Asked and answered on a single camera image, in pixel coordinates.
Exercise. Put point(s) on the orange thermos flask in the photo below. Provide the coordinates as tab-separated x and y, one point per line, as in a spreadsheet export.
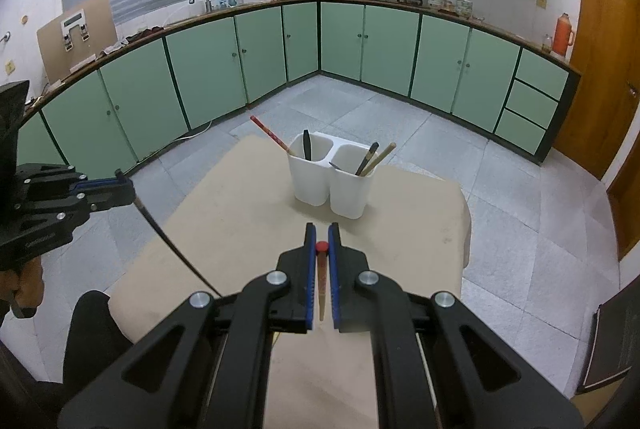
562	36

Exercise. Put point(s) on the white two-compartment utensil holder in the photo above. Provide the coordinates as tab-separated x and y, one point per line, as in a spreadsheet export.
310	184

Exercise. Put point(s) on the stack of patterned bowls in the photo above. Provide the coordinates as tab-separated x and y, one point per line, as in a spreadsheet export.
463	7

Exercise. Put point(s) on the small glass jar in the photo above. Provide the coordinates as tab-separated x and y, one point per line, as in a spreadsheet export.
546	43

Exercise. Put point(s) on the white power strip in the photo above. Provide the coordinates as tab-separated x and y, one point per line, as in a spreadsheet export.
83	62

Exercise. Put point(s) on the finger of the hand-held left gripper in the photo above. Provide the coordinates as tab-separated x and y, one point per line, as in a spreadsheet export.
100	184
115	200

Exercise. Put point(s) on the brown cardboard board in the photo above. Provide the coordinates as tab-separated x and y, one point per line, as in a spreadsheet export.
50	54

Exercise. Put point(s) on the green base cabinets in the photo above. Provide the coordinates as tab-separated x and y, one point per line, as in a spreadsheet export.
200	69

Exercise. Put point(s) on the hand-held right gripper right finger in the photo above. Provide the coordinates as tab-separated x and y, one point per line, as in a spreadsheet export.
334	294

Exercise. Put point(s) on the wooden chopstick with red end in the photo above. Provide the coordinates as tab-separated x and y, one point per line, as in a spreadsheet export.
322	279
270	136
382	155

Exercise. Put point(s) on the person's left hand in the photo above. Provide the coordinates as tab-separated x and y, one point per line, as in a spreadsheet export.
27	284

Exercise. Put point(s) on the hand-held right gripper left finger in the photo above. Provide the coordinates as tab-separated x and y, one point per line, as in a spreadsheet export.
310	294

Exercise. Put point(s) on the black appliance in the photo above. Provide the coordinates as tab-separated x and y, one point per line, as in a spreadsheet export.
607	344

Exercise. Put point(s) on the dark brown chopstick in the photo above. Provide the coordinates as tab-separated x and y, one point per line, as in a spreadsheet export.
172	250
367	157

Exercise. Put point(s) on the light dish cloth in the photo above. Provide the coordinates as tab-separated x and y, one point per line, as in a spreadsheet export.
115	47

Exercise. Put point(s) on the wooden door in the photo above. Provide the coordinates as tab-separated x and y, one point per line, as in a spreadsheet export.
600	59

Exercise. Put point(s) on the beige tablecloth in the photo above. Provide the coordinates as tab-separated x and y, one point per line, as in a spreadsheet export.
240	219

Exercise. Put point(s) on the dark red cloth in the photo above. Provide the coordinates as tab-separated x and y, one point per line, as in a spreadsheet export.
150	31

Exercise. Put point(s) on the black spoon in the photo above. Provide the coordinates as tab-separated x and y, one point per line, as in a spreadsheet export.
307	146

